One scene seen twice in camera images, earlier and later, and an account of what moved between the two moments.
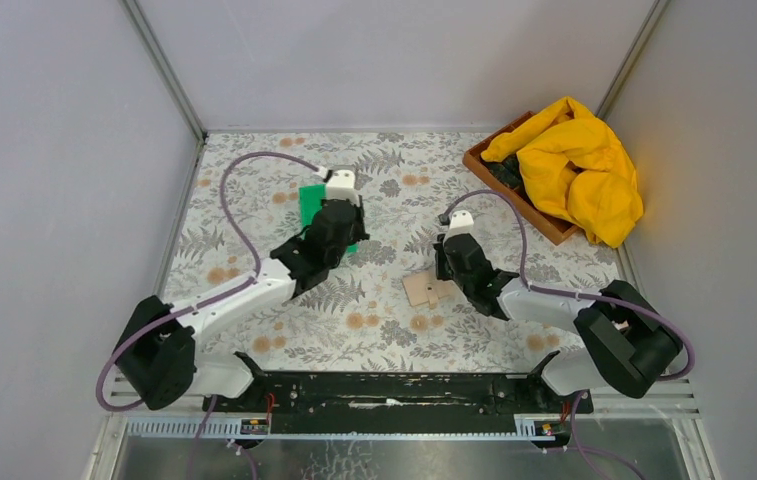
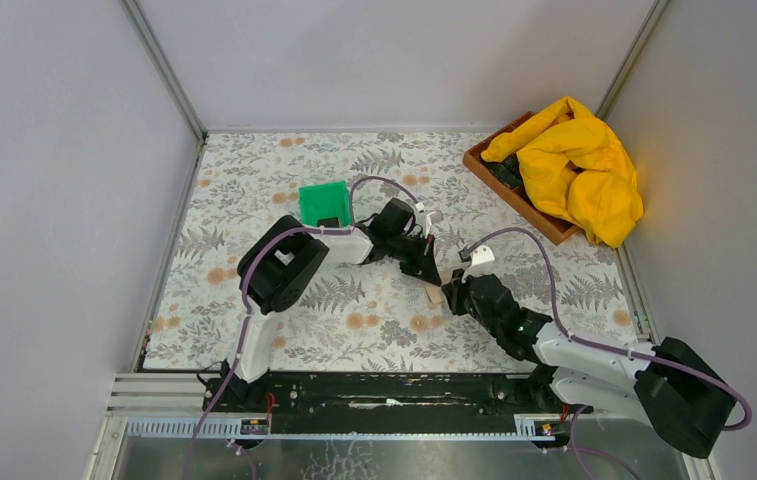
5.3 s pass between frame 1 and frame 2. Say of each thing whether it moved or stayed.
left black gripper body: moved
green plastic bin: stayed
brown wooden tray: stayed
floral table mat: stayed
